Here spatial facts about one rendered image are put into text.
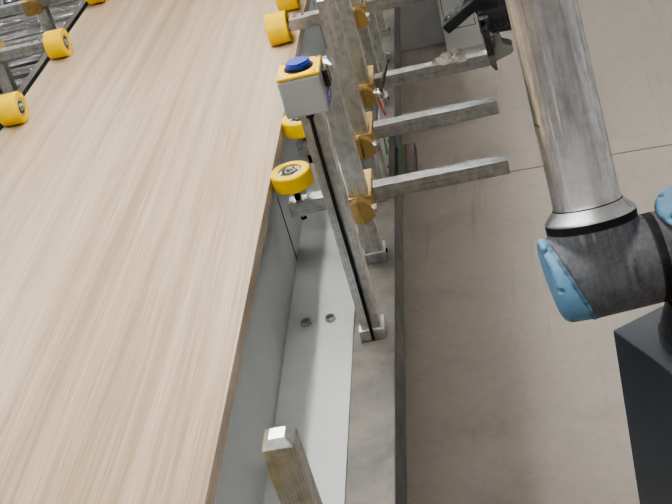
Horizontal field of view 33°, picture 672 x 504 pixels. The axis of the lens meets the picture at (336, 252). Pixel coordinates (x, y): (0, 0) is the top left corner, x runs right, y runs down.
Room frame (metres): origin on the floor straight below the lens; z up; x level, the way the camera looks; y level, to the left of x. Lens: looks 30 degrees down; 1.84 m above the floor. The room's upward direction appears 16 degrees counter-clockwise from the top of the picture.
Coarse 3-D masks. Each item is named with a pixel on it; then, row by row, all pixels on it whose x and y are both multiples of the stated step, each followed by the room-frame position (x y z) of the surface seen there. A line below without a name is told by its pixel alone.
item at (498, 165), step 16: (480, 160) 1.94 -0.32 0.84; (496, 160) 1.92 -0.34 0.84; (400, 176) 1.97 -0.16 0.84; (416, 176) 1.95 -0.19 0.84; (432, 176) 1.94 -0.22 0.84; (448, 176) 1.93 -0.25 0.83; (464, 176) 1.92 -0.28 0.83; (480, 176) 1.92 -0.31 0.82; (320, 192) 2.00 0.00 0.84; (384, 192) 1.95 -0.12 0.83; (400, 192) 1.95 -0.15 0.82; (304, 208) 1.98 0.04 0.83; (320, 208) 1.98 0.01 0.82
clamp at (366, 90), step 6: (372, 66) 2.50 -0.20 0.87; (372, 72) 2.46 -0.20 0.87; (372, 78) 2.43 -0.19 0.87; (366, 84) 2.40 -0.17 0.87; (372, 84) 2.40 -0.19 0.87; (360, 90) 2.39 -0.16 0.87; (366, 90) 2.38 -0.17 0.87; (372, 90) 2.39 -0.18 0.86; (366, 96) 2.38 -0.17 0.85; (372, 96) 2.38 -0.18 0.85; (366, 102) 2.38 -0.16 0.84; (372, 102) 2.38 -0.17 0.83
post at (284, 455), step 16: (272, 432) 0.96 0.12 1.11; (288, 432) 0.95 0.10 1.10; (272, 448) 0.94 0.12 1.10; (288, 448) 0.94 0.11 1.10; (272, 464) 0.94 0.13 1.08; (288, 464) 0.94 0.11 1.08; (304, 464) 0.95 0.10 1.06; (272, 480) 0.94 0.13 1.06; (288, 480) 0.94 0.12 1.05; (304, 480) 0.93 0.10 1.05; (288, 496) 0.94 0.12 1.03; (304, 496) 0.94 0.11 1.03
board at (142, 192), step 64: (128, 0) 3.56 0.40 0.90; (192, 0) 3.36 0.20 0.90; (256, 0) 3.17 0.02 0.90; (64, 64) 3.10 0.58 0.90; (128, 64) 2.94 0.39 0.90; (192, 64) 2.79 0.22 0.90; (256, 64) 2.65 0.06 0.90; (64, 128) 2.60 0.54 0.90; (128, 128) 2.48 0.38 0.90; (192, 128) 2.37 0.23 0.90; (256, 128) 2.26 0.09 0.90; (0, 192) 2.32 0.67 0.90; (64, 192) 2.22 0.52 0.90; (128, 192) 2.13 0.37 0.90; (192, 192) 2.04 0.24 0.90; (256, 192) 1.96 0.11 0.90; (0, 256) 2.00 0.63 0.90; (64, 256) 1.93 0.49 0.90; (128, 256) 1.85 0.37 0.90; (192, 256) 1.78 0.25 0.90; (256, 256) 1.73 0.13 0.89; (0, 320) 1.75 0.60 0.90; (64, 320) 1.69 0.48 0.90; (128, 320) 1.62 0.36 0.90; (192, 320) 1.57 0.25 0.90; (0, 384) 1.54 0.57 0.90; (64, 384) 1.49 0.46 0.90; (128, 384) 1.44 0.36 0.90; (192, 384) 1.39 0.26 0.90; (0, 448) 1.37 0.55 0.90; (64, 448) 1.33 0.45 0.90; (128, 448) 1.28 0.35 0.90; (192, 448) 1.24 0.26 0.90
